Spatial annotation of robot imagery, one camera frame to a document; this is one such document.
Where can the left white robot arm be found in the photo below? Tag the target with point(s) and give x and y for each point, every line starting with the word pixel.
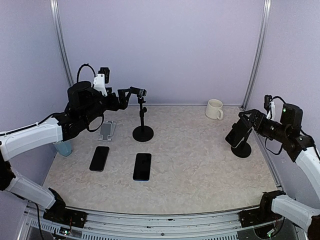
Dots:
pixel 86 102

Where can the black tall phone stand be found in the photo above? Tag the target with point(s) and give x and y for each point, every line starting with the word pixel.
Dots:
pixel 142 133

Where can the cream ceramic mug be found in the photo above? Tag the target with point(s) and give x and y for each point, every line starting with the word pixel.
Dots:
pixel 214 109

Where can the black phone red case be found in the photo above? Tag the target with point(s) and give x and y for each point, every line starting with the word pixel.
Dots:
pixel 99 159

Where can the front aluminium rail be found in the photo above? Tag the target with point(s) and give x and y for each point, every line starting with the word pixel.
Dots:
pixel 101 225

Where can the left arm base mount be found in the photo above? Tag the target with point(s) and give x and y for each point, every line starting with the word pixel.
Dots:
pixel 58 213

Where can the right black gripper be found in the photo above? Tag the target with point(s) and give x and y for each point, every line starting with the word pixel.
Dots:
pixel 256 113

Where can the silver folding phone stand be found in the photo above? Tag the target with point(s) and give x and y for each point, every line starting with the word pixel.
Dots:
pixel 106 131

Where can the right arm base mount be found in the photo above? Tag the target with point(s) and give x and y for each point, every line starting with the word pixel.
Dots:
pixel 257 215

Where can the aluminium frame post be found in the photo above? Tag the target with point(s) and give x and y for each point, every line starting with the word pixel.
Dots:
pixel 258 52
pixel 60 39

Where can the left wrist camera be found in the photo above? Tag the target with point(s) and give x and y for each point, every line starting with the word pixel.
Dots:
pixel 101 79

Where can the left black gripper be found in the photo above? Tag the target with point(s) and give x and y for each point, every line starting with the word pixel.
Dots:
pixel 123 101

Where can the blue phone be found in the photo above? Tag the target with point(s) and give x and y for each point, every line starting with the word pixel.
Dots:
pixel 142 167

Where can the right aluminium frame post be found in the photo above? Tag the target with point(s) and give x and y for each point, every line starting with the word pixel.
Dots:
pixel 258 52

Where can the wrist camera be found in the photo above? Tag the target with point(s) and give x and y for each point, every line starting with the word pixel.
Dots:
pixel 101 79
pixel 269 106

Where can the light blue mug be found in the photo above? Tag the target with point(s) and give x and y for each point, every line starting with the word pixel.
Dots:
pixel 64 148

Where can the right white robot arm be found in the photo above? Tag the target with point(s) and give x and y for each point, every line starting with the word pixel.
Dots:
pixel 302 151

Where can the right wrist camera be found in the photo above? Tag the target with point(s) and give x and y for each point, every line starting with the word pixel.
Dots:
pixel 269 106

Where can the left aluminium frame post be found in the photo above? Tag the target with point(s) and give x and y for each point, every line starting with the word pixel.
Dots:
pixel 60 39

